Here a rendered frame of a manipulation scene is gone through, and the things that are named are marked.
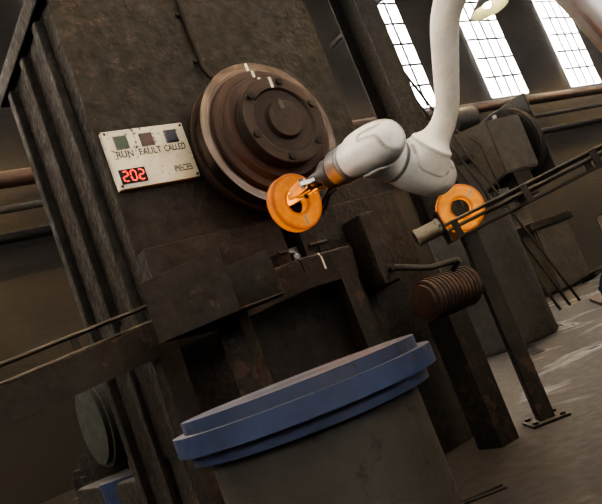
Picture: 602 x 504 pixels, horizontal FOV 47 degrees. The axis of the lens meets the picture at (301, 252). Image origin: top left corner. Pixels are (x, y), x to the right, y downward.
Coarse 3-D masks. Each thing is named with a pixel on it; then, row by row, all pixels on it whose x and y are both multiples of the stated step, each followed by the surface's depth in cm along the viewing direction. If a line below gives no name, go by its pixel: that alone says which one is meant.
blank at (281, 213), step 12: (276, 180) 180; (288, 180) 181; (276, 192) 178; (288, 192) 180; (276, 204) 177; (312, 204) 183; (276, 216) 178; (288, 216) 178; (300, 216) 180; (312, 216) 182; (288, 228) 179; (300, 228) 179
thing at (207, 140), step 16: (240, 64) 215; (256, 64) 218; (224, 80) 210; (208, 96) 205; (208, 112) 203; (320, 112) 226; (208, 128) 201; (208, 144) 200; (208, 160) 203; (224, 160) 201; (224, 176) 202; (240, 176) 202; (240, 192) 205; (256, 192) 203
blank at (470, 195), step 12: (456, 192) 222; (468, 192) 222; (444, 204) 222; (468, 204) 224; (480, 204) 221; (444, 216) 221; (456, 216) 221; (468, 216) 221; (480, 216) 221; (468, 228) 220
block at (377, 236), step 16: (352, 224) 223; (368, 224) 220; (352, 240) 224; (368, 240) 219; (384, 240) 222; (368, 256) 220; (384, 256) 220; (368, 272) 222; (384, 272) 218; (368, 288) 223
